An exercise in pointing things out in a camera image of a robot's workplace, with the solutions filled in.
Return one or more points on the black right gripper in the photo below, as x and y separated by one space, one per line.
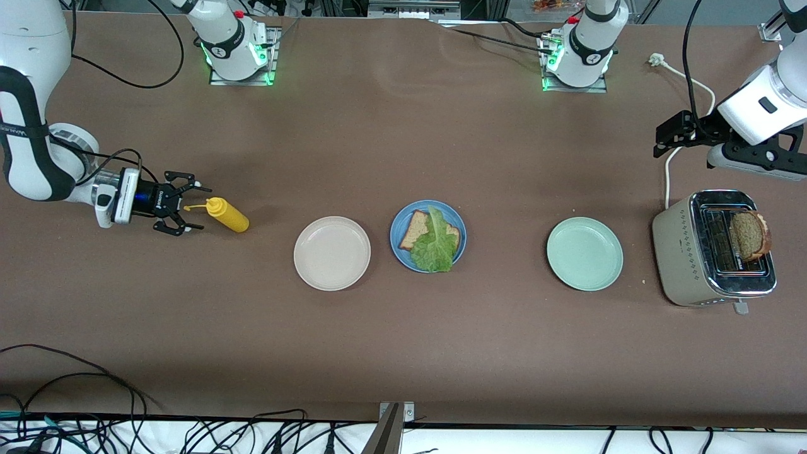
149 198

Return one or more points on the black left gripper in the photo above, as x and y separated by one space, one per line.
705 128

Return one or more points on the yellow squeeze bottle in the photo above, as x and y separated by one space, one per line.
230 217

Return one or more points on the brown bread slice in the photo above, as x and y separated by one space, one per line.
750 238
415 230

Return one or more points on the green lettuce leaf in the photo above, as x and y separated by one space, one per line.
435 249

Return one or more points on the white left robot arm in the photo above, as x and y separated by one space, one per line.
589 44

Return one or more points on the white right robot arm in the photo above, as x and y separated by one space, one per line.
31 38

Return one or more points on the green round plate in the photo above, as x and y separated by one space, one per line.
584 253

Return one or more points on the beige round plate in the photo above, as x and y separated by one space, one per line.
332 253

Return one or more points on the blue round plate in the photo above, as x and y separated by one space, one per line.
403 257

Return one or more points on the beige chrome toaster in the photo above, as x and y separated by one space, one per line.
678 252

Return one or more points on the orange packet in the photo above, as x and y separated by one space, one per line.
548 6

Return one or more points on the grey metal box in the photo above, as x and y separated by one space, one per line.
413 9

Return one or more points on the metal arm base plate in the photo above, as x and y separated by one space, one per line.
567 89
217 81

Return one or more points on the aluminium corner bracket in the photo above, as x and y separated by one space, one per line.
769 33

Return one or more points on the grey metal post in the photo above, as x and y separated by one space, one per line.
381 438

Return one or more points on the small metal table bracket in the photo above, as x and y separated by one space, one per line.
410 413

